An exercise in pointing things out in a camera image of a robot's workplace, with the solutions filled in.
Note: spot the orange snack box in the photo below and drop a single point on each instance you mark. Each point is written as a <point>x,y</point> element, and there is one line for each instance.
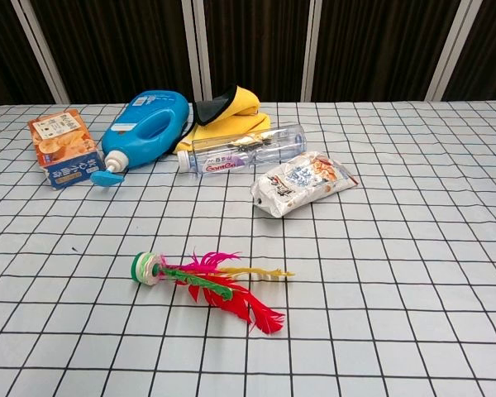
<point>60,142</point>

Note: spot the white snack bag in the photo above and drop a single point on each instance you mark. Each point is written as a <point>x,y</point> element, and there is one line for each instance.
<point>301,182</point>

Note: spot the clear plastic water bottle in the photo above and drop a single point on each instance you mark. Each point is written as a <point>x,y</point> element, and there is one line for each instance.
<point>248,151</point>

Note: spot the white partition post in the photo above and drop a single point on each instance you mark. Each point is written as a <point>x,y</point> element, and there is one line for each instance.
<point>448,49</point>
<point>196,45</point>
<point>39,47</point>
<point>312,49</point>

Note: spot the blue pump detergent bottle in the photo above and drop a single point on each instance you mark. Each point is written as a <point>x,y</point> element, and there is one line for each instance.
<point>146,130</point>

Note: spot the white grid tablecloth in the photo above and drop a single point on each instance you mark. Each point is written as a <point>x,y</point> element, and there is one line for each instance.
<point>355,269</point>

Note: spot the yellow cloth with black trim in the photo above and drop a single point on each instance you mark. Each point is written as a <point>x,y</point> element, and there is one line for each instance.
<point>241,118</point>

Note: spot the colourful feather shuttlecock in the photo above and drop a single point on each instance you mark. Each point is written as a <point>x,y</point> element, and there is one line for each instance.
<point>198,279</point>

